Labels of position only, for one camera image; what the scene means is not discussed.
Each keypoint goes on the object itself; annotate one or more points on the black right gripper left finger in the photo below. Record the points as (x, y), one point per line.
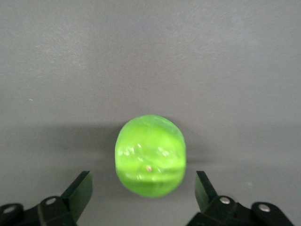
(58, 212)

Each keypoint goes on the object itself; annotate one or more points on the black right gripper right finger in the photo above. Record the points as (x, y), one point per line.
(223, 212)

